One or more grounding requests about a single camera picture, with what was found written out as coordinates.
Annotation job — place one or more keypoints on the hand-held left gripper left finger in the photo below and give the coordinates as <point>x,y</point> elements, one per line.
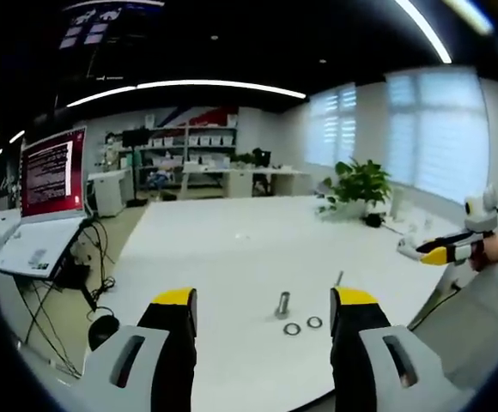
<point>146,356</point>

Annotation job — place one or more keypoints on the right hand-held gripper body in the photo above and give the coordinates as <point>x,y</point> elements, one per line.
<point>478,223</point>

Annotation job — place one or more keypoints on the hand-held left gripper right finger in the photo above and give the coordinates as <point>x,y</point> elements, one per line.
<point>373,356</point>

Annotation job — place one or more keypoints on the metal washer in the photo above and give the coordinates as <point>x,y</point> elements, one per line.
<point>314,322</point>
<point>292,329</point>

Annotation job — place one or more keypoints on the metal threaded stud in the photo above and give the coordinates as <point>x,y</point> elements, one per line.
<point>283,304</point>

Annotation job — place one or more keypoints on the person's right hand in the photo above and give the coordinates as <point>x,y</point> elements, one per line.
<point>496,253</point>

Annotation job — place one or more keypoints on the small white object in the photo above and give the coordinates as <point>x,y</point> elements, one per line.
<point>408,245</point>

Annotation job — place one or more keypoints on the black round stool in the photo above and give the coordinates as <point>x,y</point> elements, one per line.
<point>103,330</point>

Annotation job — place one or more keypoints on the thin metal rod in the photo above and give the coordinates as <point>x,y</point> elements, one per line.
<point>339,278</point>

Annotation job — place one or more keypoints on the potted green plant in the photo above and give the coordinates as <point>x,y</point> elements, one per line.
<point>358,186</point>

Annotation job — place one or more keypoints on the laptop stand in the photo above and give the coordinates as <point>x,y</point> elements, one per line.
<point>56,296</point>

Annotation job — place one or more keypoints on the white cabinet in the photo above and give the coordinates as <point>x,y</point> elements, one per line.
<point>107,193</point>

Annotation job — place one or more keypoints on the white laptop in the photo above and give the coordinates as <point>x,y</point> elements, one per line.
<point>45,201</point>

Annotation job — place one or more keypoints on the black monitor on stand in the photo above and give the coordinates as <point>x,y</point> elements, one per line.
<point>135,167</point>

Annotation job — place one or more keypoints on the black office chair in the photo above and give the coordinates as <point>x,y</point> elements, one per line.
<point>262,165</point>

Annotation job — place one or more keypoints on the white office desk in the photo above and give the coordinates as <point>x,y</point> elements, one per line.
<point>244,178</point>

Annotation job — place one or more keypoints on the white shelving unit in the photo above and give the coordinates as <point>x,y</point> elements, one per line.
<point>189,143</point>

